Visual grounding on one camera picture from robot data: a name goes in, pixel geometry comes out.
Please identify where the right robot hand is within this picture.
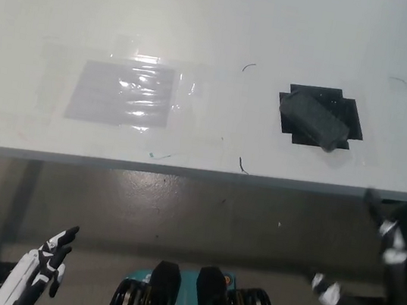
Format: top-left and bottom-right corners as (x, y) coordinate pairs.
(309, 182), (407, 305)

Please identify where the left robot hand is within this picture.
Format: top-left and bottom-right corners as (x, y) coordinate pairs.
(0, 215), (81, 305)

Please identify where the clear plastic film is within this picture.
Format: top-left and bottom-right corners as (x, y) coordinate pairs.
(32, 24), (205, 140)

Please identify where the grey table leg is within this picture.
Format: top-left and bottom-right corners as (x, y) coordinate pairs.
(1, 156), (42, 250)

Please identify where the black tape marked spot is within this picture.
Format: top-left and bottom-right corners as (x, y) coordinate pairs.
(271, 80), (370, 155)

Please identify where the dark grey whiteboard eraser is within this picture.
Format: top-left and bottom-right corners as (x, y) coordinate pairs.
(272, 89), (355, 156)

